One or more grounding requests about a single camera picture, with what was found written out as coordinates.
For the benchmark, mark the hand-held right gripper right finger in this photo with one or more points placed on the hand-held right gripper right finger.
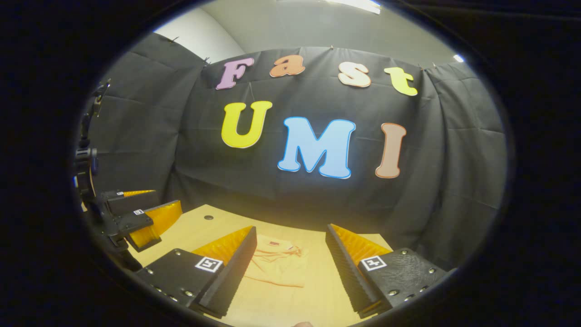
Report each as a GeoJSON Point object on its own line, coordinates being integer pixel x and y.
{"type": "Point", "coordinates": [347, 272]}

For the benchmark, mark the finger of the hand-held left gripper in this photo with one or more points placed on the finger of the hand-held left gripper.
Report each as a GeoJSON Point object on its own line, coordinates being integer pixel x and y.
{"type": "Point", "coordinates": [136, 222]}
{"type": "Point", "coordinates": [129, 202]}

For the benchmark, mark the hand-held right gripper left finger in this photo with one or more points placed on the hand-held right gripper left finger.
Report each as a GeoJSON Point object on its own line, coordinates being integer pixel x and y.
{"type": "Point", "coordinates": [231, 272]}

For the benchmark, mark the orange T-shirt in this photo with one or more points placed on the orange T-shirt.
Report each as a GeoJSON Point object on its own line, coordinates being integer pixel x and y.
{"type": "Point", "coordinates": [277, 265]}

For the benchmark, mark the small ceiling light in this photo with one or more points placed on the small ceiling light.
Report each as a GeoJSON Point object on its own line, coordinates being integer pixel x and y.
{"type": "Point", "coordinates": [458, 58]}

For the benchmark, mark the long ceiling light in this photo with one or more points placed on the long ceiling light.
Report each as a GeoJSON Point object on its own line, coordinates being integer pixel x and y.
{"type": "Point", "coordinates": [358, 4]}

